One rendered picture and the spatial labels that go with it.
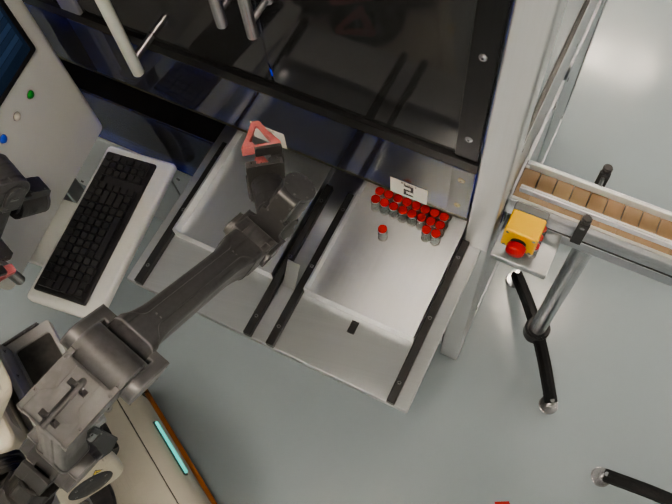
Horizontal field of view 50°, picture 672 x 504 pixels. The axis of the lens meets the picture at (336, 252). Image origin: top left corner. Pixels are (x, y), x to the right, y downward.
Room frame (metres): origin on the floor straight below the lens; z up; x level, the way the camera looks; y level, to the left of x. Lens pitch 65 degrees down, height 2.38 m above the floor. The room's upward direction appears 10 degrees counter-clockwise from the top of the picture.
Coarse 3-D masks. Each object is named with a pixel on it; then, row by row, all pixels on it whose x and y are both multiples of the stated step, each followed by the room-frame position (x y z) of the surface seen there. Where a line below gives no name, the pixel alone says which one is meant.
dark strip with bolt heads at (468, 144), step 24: (480, 0) 0.68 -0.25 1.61; (504, 0) 0.66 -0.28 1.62; (480, 24) 0.68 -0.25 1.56; (504, 24) 0.66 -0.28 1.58; (480, 48) 0.67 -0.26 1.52; (480, 72) 0.67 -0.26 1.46; (480, 96) 0.67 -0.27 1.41; (480, 120) 0.66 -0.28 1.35; (456, 144) 0.68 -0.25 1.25; (480, 144) 0.66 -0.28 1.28
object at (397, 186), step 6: (390, 180) 0.75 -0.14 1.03; (396, 180) 0.74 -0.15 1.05; (390, 186) 0.75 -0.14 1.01; (396, 186) 0.74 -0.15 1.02; (402, 186) 0.74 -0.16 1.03; (414, 186) 0.72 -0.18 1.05; (396, 192) 0.74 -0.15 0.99; (402, 192) 0.74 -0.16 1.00; (408, 192) 0.73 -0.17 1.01; (414, 192) 0.72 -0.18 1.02; (420, 192) 0.71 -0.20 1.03; (426, 192) 0.70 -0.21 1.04; (414, 198) 0.72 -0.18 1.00; (420, 198) 0.71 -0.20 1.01; (426, 198) 0.70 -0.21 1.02; (426, 204) 0.70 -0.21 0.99
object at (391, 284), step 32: (352, 224) 0.74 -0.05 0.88; (384, 224) 0.73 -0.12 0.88; (448, 224) 0.70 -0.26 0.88; (352, 256) 0.66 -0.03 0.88; (384, 256) 0.65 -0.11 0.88; (416, 256) 0.64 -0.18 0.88; (448, 256) 0.62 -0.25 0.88; (320, 288) 0.60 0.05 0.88; (352, 288) 0.59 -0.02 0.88; (384, 288) 0.57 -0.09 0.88; (416, 288) 0.56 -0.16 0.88; (384, 320) 0.50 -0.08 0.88; (416, 320) 0.49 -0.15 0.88
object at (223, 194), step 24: (240, 144) 1.01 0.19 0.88; (216, 168) 0.94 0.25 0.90; (240, 168) 0.94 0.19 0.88; (288, 168) 0.92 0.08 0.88; (312, 168) 0.91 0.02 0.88; (216, 192) 0.89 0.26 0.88; (240, 192) 0.88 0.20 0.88; (192, 216) 0.83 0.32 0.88; (216, 216) 0.82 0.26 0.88; (192, 240) 0.76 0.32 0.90; (216, 240) 0.76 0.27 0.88; (288, 240) 0.71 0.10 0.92
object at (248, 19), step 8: (240, 0) 0.84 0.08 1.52; (248, 0) 0.84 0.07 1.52; (264, 0) 0.88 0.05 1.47; (272, 0) 0.89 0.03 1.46; (240, 8) 0.84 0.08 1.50; (248, 8) 0.84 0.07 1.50; (256, 8) 0.87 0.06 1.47; (264, 8) 0.87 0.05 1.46; (248, 16) 0.84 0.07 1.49; (256, 16) 0.86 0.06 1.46; (248, 24) 0.84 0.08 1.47; (248, 32) 0.84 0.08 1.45; (256, 32) 0.84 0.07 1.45
